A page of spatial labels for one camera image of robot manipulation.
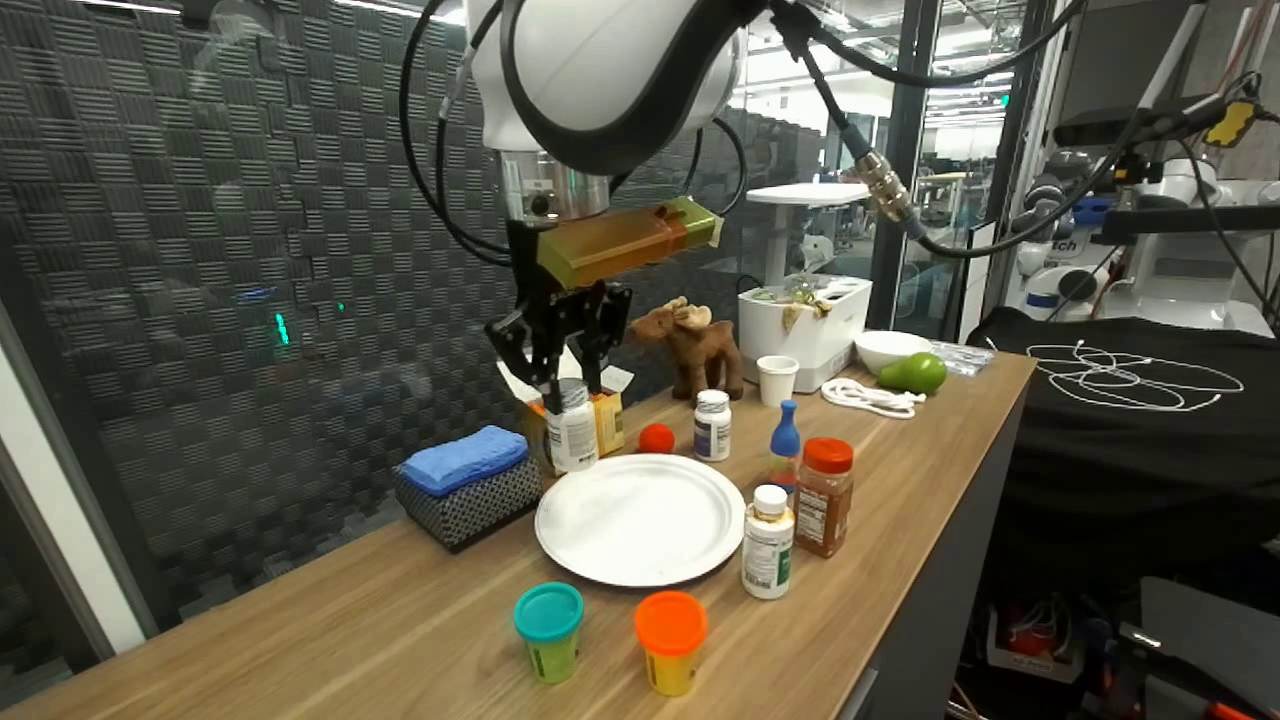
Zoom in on clear plastic packet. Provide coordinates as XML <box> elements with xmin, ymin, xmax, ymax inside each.
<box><xmin>933</xmin><ymin>335</ymin><xmax>997</xmax><ymax>378</ymax></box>

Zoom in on orange-lid brown spice jar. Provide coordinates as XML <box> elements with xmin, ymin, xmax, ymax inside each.
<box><xmin>792</xmin><ymin>434</ymin><xmax>856</xmax><ymax>558</ymax></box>

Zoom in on thin white cable loops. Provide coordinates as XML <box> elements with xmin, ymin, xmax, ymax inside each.
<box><xmin>1025</xmin><ymin>335</ymin><xmax>1251</xmax><ymax>417</ymax></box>

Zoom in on white planter appliance with lamp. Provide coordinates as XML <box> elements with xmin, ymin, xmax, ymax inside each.
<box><xmin>735</xmin><ymin>179</ymin><xmax>878</xmax><ymax>395</ymax></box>

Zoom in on black draped table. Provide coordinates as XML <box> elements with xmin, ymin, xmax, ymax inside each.
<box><xmin>964</xmin><ymin>303</ymin><xmax>1280</xmax><ymax>720</ymax></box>

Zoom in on yellow tag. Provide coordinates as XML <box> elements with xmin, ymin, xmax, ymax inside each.
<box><xmin>1206</xmin><ymin>94</ymin><xmax>1264</xmax><ymax>153</ymax></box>

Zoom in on white bowl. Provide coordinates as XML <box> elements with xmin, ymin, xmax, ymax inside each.
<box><xmin>852</xmin><ymin>329</ymin><xmax>945</xmax><ymax>382</ymax></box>

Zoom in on white paper cup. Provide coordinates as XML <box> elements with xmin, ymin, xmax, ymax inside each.
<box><xmin>753</xmin><ymin>351</ymin><xmax>805</xmax><ymax>412</ymax></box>

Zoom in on white rope coil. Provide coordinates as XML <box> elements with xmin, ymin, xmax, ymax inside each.
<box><xmin>817</xmin><ymin>377</ymin><xmax>933</xmax><ymax>423</ymax></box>

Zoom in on white bottle green label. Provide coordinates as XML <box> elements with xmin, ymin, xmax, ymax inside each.
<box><xmin>741</xmin><ymin>479</ymin><xmax>802</xmax><ymax>604</ymax></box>

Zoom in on orange-lid yellow dough can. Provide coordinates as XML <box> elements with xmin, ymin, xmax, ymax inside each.
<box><xmin>628</xmin><ymin>586</ymin><xmax>714</xmax><ymax>700</ymax></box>

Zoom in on black mesh basket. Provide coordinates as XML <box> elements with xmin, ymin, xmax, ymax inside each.
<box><xmin>392</xmin><ymin>455</ymin><xmax>551</xmax><ymax>550</ymax></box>

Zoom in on blue bowling pin toy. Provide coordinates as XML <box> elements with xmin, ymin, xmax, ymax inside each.
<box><xmin>769</xmin><ymin>395</ymin><xmax>810</xmax><ymax>489</ymax></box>

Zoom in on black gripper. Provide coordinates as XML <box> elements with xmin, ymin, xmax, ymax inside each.
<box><xmin>483</xmin><ymin>215</ymin><xmax>632</xmax><ymax>404</ymax></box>

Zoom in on braided cable with metal connector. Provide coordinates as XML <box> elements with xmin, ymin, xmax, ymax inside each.
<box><xmin>774</xmin><ymin>0</ymin><xmax>1117</xmax><ymax>265</ymax></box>

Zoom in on folded blue cloth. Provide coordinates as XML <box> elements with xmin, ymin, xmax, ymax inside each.
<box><xmin>392</xmin><ymin>418</ymin><xmax>534</xmax><ymax>501</ymax></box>

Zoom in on red floor item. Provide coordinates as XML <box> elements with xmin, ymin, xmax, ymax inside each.
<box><xmin>989</xmin><ymin>599</ymin><xmax>1079</xmax><ymax>688</ymax></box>

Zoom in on teal-lid green dough can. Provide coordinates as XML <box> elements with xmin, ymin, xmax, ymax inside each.
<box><xmin>508</xmin><ymin>580</ymin><xmax>592</xmax><ymax>690</ymax></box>

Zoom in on silver cap spice jar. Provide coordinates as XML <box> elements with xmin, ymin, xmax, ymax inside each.
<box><xmin>545</xmin><ymin>377</ymin><xmax>605</xmax><ymax>475</ymax></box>

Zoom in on green fruit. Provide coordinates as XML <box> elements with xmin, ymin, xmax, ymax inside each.
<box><xmin>878</xmin><ymin>348</ymin><xmax>954</xmax><ymax>398</ymax></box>

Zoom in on dried brown plant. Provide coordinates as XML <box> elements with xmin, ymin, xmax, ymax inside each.
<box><xmin>780</xmin><ymin>274</ymin><xmax>840</xmax><ymax>329</ymax></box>

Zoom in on white paper plate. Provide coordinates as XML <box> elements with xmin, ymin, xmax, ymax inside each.
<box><xmin>534</xmin><ymin>450</ymin><xmax>753</xmax><ymax>590</ymax></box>

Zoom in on white bottle dark blue label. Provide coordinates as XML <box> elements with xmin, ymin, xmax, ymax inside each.
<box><xmin>689</xmin><ymin>387</ymin><xmax>735</xmax><ymax>463</ymax></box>

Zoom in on open yellow carton box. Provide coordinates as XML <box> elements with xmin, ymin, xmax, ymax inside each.
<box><xmin>516</xmin><ymin>365</ymin><xmax>638</xmax><ymax>463</ymax></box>

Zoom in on brown moose plush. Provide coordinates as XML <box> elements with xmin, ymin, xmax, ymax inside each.
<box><xmin>632</xmin><ymin>293</ymin><xmax>747</xmax><ymax>404</ymax></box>

